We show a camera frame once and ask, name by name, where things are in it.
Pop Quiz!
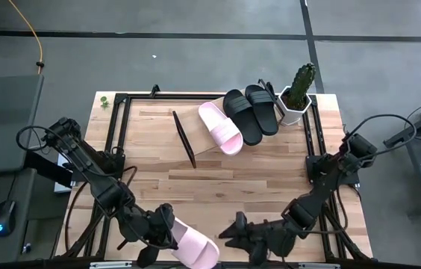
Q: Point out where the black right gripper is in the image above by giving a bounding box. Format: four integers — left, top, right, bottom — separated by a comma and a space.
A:
218, 211, 301, 267

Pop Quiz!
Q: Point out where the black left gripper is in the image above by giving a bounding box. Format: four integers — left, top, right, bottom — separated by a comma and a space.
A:
116, 203, 178, 268

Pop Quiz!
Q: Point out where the pink foam slide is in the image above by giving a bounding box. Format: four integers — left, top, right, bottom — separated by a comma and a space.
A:
165, 216, 221, 269
198, 101, 244, 157

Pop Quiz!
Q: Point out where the black foam slide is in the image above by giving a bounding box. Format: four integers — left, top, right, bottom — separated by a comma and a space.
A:
222, 88, 263, 146
244, 84, 280, 137

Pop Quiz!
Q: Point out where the dark gray desk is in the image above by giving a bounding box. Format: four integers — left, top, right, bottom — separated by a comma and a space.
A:
0, 167, 70, 262

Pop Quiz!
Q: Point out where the white plant pot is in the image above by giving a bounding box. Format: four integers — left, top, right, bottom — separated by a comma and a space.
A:
275, 85, 313, 126

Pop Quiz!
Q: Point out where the black computer mouse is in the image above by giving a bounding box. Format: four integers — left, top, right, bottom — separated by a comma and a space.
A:
0, 200, 18, 238

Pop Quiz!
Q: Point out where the green cactus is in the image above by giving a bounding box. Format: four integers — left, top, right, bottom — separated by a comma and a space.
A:
287, 62, 317, 110

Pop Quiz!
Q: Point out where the large dark monitor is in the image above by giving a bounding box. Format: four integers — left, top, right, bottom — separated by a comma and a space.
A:
0, 73, 45, 176

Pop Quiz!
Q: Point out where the silver metal bracket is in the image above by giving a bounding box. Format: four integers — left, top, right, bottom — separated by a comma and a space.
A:
298, 262, 341, 269
89, 261, 134, 269

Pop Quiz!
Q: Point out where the wooden shelf black metal frame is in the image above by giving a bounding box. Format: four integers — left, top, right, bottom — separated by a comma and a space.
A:
172, 78, 284, 170

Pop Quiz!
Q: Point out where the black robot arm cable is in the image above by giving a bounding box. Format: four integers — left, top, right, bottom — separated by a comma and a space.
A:
343, 114, 418, 161

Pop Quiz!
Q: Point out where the yellow cable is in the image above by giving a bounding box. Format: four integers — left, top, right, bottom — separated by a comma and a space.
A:
7, 0, 46, 75

